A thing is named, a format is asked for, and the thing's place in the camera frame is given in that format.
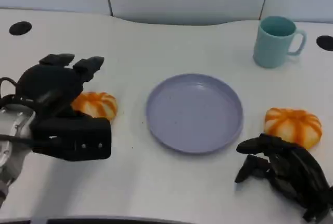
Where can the pale green mug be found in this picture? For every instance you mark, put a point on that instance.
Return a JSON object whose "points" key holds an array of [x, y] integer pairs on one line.
{"points": [[270, 49]]}

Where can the orange white toy bread roll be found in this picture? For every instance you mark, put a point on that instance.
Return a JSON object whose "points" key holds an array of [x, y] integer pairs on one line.
{"points": [[100, 104], [294, 125]]}

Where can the lilac plate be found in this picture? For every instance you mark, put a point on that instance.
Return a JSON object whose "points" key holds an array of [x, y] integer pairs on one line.
{"points": [[195, 114]]}

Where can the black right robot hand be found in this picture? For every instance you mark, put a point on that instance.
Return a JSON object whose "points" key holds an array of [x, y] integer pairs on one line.
{"points": [[296, 172]]}

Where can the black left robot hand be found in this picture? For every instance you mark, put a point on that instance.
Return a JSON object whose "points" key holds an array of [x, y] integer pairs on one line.
{"points": [[49, 83]]}

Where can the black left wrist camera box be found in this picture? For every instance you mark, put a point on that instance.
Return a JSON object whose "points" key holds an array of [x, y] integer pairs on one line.
{"points": [[75, 138]]}

